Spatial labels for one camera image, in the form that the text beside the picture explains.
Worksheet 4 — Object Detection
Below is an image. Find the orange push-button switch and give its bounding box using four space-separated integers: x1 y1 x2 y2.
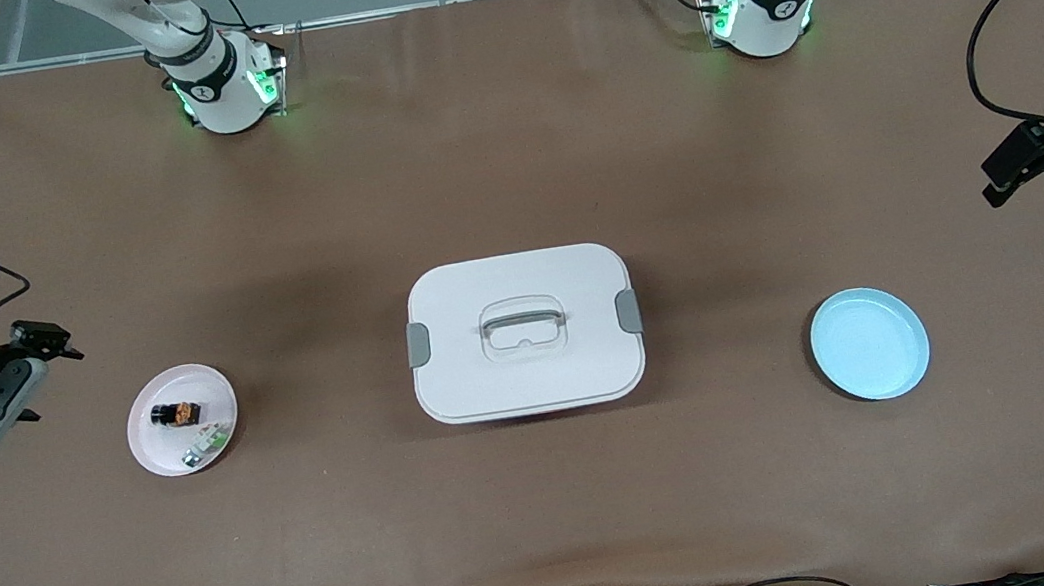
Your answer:
148 398 204 432

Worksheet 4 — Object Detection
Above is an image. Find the pink round plate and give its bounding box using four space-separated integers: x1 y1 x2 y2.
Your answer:
119 358 247 484

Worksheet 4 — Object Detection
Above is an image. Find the blue round plate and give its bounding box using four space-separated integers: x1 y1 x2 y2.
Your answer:
804 279 937 409

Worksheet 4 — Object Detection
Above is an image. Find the grey box latch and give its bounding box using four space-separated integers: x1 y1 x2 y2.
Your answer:
613 287 645 336
403 322 434 369

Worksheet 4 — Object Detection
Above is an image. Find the white lidded storage box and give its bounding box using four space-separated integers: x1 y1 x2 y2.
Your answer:
396 236 654 432

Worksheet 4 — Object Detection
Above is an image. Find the brown table mat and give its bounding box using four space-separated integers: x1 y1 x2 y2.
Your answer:
0 0 1044 586

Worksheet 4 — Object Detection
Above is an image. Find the green push-button switch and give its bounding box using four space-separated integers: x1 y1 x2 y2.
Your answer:
177 420 238 472

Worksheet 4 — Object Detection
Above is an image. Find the grey box lid handle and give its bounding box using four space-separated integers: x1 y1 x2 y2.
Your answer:
477 293 569 342

